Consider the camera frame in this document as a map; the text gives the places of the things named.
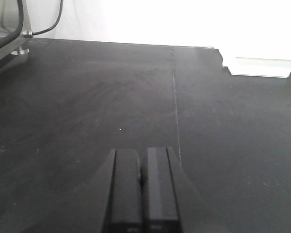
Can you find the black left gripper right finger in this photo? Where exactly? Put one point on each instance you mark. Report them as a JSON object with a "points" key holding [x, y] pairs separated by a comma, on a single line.
{"points": [[159, 203]]}

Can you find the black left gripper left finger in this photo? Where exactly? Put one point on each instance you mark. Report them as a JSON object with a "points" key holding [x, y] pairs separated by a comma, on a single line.
{"points": [[124, 209]]}

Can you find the left white storage bin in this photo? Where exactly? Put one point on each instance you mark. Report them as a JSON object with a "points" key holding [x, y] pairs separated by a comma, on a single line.
{"points": [[251, 66]]}

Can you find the stainless steel glove box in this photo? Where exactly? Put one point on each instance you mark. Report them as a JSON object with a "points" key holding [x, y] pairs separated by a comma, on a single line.
{"points": [[15, 33]]}

